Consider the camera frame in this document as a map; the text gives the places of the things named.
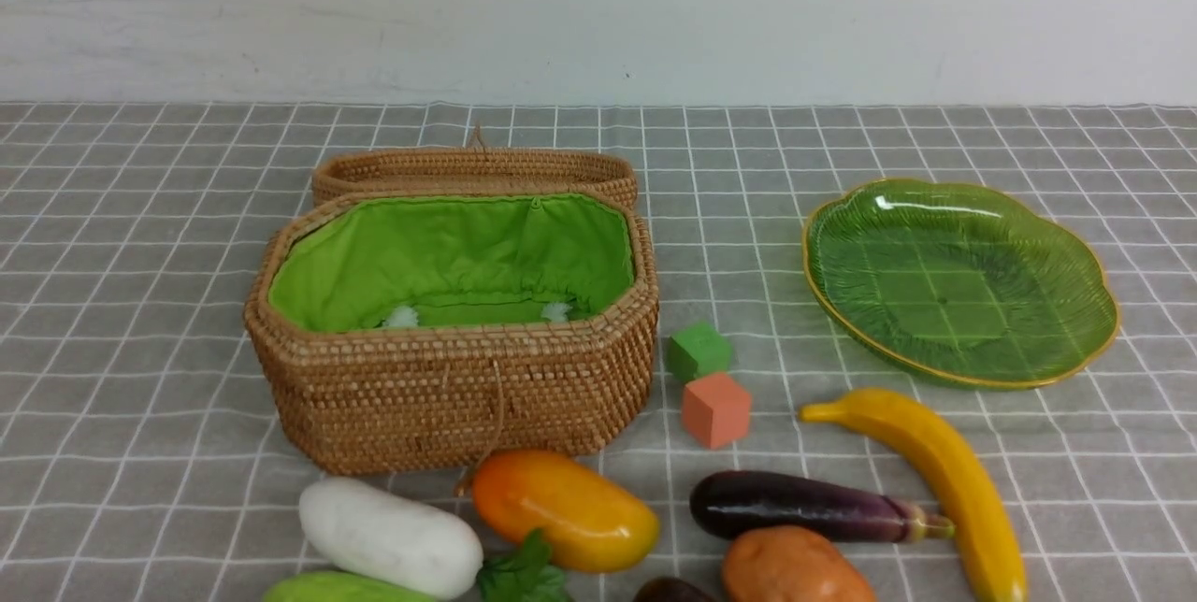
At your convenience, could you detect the orange yellow plastic mango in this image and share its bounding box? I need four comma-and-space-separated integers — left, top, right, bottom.
462, 450, 661, 574

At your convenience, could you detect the purple plastic eggplant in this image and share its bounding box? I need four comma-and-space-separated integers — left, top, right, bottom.
689, 470, 955, 543

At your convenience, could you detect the dark purple plastic fruit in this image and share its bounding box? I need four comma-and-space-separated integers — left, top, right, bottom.
632, 576, 715, 602

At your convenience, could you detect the brown plastic potato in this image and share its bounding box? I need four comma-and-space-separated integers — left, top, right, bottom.
721, 525, 876, 601

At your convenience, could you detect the white plastic radish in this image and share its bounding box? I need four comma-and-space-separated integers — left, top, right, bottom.
298, 478, 569, 602

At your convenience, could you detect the green plastic cucumber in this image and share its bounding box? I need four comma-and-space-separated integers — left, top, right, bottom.
262, 568, 436, 602

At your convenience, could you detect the yellow plastic banana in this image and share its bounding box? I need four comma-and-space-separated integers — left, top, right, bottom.
797, 388, 1029, 601

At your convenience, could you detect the woven wicker basket green lining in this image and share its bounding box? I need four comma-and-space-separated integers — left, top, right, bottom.
243, 191, 660, 478

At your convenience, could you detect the green foam cube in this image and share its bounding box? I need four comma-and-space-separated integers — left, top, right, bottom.
664, 321, 734, 383

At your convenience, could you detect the orange foam cube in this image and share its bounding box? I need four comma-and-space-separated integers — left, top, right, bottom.
681, 372, 753, 450

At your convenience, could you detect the woven wicker basket lid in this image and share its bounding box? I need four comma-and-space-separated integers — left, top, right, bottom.
310, 132, 640, 208

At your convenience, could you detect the green glass leaf plate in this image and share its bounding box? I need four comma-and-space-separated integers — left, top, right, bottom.
802, 178, 1122, 393

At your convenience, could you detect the grey checkered tablecloth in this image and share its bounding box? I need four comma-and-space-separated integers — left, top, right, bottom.
1, 103, 1196, 601

